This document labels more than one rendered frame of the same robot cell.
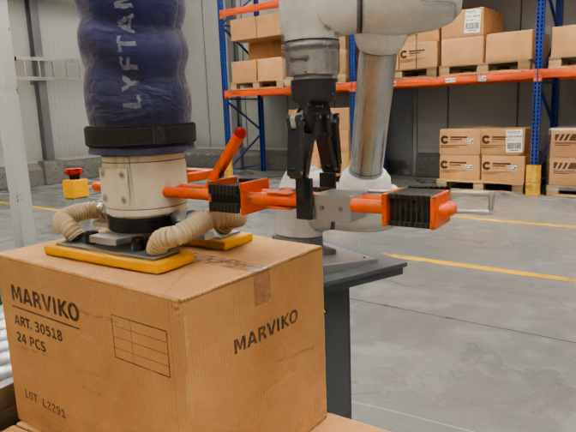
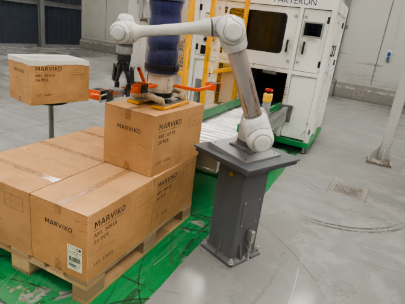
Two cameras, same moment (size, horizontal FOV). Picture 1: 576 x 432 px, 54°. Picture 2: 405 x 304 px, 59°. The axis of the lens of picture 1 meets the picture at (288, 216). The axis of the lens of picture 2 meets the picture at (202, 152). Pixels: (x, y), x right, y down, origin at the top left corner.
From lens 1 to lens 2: 2.44 m
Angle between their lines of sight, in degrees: 77
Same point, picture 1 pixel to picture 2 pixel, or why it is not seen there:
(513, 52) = not seen: outside the picture
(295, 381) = (137, 152)
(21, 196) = (392, 117)
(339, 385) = (232, 216)
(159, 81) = (150, 50)
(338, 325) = (237, 187)
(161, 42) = (151, 38)
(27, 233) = (386, 138)
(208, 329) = (110, 114)
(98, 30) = not seen: hidden behind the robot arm
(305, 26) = not seen: hidden behind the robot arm
